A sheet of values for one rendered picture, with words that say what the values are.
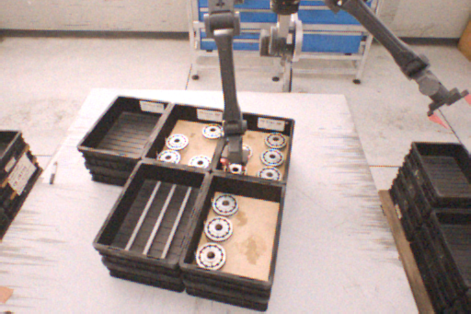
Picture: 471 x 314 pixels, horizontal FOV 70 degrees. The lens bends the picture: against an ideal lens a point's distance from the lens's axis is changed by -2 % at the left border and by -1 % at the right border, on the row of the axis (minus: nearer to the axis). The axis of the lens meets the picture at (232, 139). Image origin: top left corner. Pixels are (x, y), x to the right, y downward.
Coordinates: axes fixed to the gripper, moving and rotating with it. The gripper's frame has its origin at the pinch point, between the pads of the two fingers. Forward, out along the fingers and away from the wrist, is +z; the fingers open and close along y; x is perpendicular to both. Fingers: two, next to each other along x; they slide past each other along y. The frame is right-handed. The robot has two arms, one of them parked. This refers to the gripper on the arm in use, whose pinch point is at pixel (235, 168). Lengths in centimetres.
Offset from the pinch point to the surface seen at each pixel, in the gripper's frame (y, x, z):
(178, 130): -34.7, 18.5, 5.0
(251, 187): 9.6, -9.9, -3.0
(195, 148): -22.1, 9.1, 4.5
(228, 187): 0.5, -10.8, -0.5
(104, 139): -66, 2, 5
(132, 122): -60, 17, 5
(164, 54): -150, 212, 97
